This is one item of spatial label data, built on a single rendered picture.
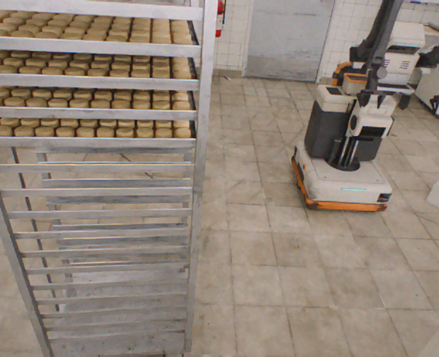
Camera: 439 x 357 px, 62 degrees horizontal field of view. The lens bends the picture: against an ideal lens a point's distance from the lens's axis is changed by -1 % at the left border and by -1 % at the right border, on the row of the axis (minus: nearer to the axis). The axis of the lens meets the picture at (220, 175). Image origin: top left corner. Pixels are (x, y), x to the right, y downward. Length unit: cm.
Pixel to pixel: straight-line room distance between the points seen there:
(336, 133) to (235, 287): 139
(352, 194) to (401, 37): 112
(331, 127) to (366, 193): 55
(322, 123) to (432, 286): 130
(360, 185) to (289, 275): 90
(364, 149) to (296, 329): 153
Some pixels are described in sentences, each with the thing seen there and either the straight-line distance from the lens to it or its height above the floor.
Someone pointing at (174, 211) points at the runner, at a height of 97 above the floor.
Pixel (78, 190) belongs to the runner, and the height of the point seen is 106.
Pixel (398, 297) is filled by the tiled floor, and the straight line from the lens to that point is 259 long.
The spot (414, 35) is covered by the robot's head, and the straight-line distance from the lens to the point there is 248.
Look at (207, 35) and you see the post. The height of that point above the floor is 155.
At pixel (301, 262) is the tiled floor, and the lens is 252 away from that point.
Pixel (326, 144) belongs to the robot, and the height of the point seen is 42.
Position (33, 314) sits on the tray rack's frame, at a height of 48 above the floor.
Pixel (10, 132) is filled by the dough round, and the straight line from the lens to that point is 122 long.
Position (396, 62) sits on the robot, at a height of 116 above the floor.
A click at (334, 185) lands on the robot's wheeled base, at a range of 280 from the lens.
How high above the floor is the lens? 179
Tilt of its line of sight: 35 degrees down
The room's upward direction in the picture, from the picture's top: 6 degrees clockwise
